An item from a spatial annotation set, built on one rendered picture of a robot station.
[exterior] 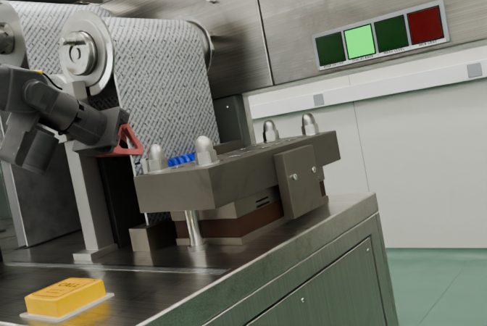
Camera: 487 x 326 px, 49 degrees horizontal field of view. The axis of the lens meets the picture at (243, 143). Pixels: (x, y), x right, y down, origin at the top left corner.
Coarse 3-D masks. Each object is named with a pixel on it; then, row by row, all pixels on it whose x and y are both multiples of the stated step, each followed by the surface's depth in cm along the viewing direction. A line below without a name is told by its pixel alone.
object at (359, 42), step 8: (352, 32) 98; (360, 32) 97; (368, 32) 96; (352, 40) 98; (360, 40) 98; (368, 40) 97; (352, 48) 99; (360, 48) 98; (368, 48) 97; (352, 56) 99
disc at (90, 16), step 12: (84, 12) 92; (96, 24) 90; (60, 36) 97; (108, 36) 89; (60, 48) 97; (108, 48) 90; (60, 60) 98; (108, 60) 90; (108, 72) 91; (96, 84) 93
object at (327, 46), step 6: (330, 36) 101; (336, 36) 100; (318, 42) 103; (324, 42) 102; (330, 42) 101; (336, 42) 100; (318, 48) 103; (324, 48) 102; (330, 48) 101; (336, 48) 101; (342, 48) 100; (324, 54) 102; (330, 54) 101; (336, 54) 101; (342, 54) 100; (324, 60) 102; (330, 60) 102; (336, 60) 101
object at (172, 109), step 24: (168, 72) 100; (192, 72) 106; (120, 96) 91; (144, 96) 95; (168, 96) 100; (192, 96) 105; (144, 120) 94; (168, 120) 99; (192, 120) 104; (144, 144) 94; (168, 144) 98; (192, 144) 103; (216, 144) 109
